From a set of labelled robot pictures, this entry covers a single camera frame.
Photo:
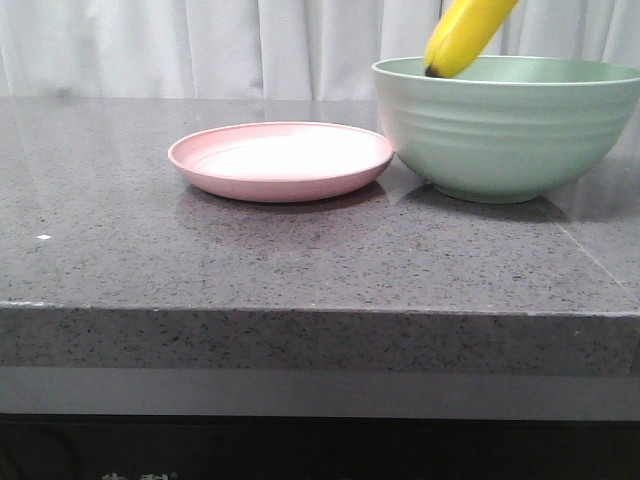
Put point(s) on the yellow banana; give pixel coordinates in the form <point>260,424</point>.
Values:
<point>461,35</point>

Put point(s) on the white curtain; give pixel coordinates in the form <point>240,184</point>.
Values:
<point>275,50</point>

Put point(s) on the black cabinet below counter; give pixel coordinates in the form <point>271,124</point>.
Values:
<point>181,447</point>

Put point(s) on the pink plate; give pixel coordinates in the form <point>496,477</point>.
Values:
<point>281,162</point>

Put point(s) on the green ribbed bowl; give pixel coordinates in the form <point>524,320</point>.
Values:
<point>509,127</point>

